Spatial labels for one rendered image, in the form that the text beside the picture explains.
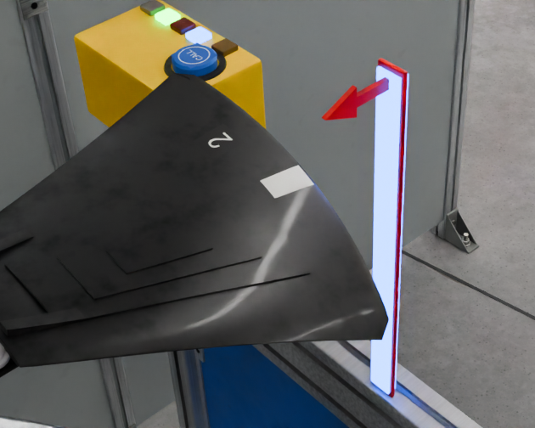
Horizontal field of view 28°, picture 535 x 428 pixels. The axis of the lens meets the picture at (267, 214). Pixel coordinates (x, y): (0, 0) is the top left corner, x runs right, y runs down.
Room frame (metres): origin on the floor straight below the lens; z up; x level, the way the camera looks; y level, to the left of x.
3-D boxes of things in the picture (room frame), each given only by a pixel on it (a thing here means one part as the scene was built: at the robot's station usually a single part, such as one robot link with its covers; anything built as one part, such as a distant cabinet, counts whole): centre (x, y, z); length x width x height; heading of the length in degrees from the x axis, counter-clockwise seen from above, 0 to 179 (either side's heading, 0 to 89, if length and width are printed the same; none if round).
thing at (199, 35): (0.85, 0.05, 1.08); 0.02 x 0.02 x 0.01; 38
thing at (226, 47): (0.82, 0.03, 1.08); 0.02 x 0.02 x 0.01; 38
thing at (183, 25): (0.86, 0.07, 1.08); 0.02 x 0.02 x 0.01; 38
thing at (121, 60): (0.84, 0.08, 1.02); 0.16 x 0.10 x 0.11; 38
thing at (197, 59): (0.80, 0.05, 1.08); 0.04 x 0.04 x 0.02
